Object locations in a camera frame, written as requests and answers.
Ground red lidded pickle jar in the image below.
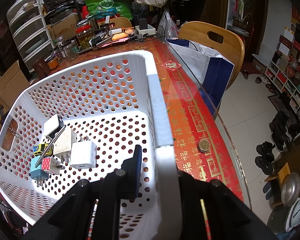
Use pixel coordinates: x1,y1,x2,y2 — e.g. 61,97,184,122
76,22,95,50

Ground white shoe rack shelf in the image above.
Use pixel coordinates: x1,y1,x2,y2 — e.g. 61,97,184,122
264,60,300,120

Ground dark brown jar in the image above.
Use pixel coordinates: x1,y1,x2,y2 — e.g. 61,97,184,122
31,57,50,79

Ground small orange jar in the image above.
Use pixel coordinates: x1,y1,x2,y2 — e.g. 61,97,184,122
46,56,59,70

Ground potted plant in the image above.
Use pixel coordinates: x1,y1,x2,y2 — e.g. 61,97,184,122
231,0,257,28

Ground white charger with black face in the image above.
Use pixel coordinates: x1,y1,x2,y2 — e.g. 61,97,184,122
43,114,65,140

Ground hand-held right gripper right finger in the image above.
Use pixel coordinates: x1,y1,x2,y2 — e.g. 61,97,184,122
177,170,278,240

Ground blue slippers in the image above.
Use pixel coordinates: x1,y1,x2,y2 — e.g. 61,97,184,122
262,181,274,200

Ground metal basin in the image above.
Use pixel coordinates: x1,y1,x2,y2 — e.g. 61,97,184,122
280,172,300,207

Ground black boots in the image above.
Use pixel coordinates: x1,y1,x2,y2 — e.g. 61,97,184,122
269,111,290,152

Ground white cube charger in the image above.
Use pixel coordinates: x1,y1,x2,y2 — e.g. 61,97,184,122
69,136,97,170

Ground white and blue shopping bag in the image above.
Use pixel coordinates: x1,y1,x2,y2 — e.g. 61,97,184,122
165,39,235,108

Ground glass jar with metal lid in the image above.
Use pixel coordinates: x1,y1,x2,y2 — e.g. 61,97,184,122
55,36,66,52

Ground printed cardboard box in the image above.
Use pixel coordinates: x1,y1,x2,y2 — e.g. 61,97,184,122
48,14,80,40

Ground beige plug adapter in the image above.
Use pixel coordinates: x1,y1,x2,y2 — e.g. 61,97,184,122
52,127,77,165

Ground red printed tablecloth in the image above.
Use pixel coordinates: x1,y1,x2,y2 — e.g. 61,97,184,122
30,39,244,203

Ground orange yellow packet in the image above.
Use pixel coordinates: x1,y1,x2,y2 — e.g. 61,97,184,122
111,32,129,42

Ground yellow toy car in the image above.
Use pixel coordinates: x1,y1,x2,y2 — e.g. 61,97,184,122
33,142,53,158

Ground black sandals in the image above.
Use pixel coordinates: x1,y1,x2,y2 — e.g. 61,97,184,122
255,141,275,175

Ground blue plug adapter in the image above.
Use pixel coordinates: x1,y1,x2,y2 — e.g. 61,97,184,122
30,156,49,187

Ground wooden chair with handle slot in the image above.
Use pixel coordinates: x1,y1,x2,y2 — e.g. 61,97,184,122
178,21,245,90

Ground green shopping bag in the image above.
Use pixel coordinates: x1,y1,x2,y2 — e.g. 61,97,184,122
84,0,133,20

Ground small wooden stool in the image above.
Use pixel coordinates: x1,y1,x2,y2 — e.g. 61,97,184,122
265,162,290,207

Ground clear plastic drawer unit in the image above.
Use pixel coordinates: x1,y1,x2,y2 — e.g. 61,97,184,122
6,0,56,64

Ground white power strip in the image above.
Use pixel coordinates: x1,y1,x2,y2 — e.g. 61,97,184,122
135,25,157,35

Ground clear plastic bag red print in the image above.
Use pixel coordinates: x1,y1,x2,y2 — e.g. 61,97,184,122
158,8,178,39

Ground metal binder clip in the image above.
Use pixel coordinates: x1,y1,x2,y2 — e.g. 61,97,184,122
7,122,18,137

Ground pink dotted plug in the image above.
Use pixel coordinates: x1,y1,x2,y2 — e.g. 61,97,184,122
41,156,65,175

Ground stack of gift boxes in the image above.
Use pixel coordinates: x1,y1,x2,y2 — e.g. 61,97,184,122
279,24,300,80

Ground red diamond paper sticker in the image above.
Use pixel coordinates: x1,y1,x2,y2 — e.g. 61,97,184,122
161,60,183,72

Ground brown cardboard box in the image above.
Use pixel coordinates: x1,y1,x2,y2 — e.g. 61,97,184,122
0,60,31,108

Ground white round lid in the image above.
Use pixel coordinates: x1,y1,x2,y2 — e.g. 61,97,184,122
285,197,300,232

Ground dark round pan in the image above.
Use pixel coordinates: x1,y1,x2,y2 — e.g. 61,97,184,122
267,205,290,233

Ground thin metal rod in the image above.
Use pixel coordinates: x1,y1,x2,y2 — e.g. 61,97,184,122
35,125,67,167

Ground empty glass jar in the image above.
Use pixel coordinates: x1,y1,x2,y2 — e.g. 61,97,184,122
62,42,77,62

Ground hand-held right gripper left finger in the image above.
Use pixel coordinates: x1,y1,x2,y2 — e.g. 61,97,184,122
21,144,143,240

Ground white perforated plastic basket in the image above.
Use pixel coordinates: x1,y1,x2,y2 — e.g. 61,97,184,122
0,50,182,239

